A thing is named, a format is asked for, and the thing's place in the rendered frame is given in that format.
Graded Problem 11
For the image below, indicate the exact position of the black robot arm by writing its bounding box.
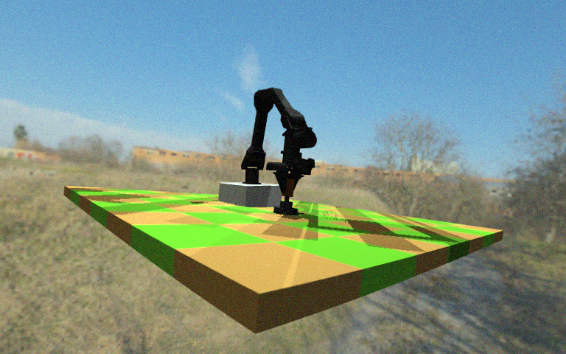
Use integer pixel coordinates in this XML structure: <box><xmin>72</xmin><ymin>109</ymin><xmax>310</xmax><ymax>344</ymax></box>
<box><xmin>241</xmin><ymin>87</ymin><xmax>317</xmax><ymax>184</ymax></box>

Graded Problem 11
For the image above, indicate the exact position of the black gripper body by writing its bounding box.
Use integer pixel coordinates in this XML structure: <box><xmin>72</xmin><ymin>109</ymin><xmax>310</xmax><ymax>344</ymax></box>
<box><xmin>266</xmin><ymin>147</ymin><xmax>311</xmax><ymax>175</ymax></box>

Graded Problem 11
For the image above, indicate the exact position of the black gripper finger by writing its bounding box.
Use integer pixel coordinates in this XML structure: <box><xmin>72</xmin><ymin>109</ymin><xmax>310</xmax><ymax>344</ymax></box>
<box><xmin>273</xmin><ymin>172</ymin><xmax>291</xmax><ymax>194</ymax></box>
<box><xmin>288</xmin><ymin>174</ymin><xmax>304</xmax><ymax>191</ymax></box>

